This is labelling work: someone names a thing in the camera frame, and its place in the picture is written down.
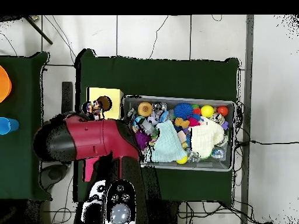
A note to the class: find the orange plastic object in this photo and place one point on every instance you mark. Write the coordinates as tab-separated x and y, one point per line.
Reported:
4	84

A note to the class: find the shallow metal mesh bin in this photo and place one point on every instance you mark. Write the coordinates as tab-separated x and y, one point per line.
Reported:
168	99

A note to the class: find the yellow smooth ball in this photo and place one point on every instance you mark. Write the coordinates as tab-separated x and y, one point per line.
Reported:
207	111

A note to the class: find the black rod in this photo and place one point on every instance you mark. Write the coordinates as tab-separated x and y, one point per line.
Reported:
39	31

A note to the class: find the blue plastic cup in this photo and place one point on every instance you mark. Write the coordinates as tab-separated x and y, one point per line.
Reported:
8	126

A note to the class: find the toy burger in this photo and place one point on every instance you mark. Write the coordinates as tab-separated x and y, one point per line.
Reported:
144	109

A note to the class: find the light blue muslin cloth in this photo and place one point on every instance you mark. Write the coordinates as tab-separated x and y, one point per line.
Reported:
167	144

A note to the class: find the cream muslin cloth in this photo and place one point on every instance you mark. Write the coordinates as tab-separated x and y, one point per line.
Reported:
205	137

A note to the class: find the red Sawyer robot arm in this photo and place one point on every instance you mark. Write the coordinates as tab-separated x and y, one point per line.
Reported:
93	140

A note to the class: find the black flat panel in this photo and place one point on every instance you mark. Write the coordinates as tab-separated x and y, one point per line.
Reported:
67	98

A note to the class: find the large blue spiky ball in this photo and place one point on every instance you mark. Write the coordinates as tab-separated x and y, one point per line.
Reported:
183	111

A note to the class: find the dark green table cloth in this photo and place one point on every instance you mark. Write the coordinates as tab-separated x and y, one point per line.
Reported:
151	77
21	151

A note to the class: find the orange smooth ball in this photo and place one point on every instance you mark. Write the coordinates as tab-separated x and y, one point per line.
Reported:
222	111

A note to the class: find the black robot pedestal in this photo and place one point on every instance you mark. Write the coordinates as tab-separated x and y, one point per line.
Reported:
170	214

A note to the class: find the multicoloured knotted cloth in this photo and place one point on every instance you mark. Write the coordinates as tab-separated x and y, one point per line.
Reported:
93	107

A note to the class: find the grey round base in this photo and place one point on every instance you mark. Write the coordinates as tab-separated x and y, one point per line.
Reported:
55	173

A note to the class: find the wooden box with three holes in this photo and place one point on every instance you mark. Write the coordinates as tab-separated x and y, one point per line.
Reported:
115	98

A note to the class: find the blue globe ball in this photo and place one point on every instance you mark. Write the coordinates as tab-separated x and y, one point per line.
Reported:
139	120

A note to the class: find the purple spiky ball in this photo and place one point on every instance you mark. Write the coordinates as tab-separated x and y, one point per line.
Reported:
142	140

